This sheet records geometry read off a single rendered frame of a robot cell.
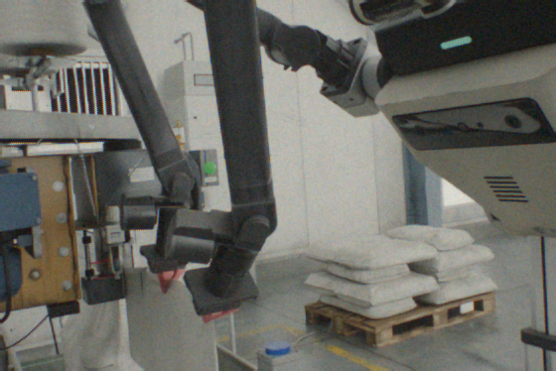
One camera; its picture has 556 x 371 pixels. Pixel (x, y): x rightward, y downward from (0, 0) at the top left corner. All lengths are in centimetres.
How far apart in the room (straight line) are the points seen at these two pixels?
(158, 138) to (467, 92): 53
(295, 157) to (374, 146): 110
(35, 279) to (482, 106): 93
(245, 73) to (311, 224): 575
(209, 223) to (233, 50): 25
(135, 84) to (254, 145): 41
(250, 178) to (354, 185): 599
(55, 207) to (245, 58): 76
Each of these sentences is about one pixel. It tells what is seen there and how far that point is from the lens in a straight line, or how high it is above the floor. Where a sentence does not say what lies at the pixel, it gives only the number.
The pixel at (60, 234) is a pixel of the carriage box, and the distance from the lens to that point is 131.
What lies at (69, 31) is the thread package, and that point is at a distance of 114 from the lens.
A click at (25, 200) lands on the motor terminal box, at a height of 126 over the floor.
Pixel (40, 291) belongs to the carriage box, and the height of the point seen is 106.
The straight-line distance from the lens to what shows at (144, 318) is 138.
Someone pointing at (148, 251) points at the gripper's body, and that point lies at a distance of 117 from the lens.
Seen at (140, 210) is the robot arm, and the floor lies 122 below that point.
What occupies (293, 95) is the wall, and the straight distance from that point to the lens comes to 628.
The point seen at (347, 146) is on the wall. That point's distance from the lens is 663.
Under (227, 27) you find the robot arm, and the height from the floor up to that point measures 144.
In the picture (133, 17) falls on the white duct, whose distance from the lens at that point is 464.
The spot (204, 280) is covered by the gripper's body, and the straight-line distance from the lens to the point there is 87.
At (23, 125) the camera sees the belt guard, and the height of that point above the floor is 139.
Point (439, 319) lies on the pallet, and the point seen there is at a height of 6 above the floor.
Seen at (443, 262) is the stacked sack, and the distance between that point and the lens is 427.
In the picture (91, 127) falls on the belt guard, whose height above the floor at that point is 139.
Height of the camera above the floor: 131
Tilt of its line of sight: 3 degrees down
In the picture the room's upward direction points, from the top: 4 degrees counter-clockwise
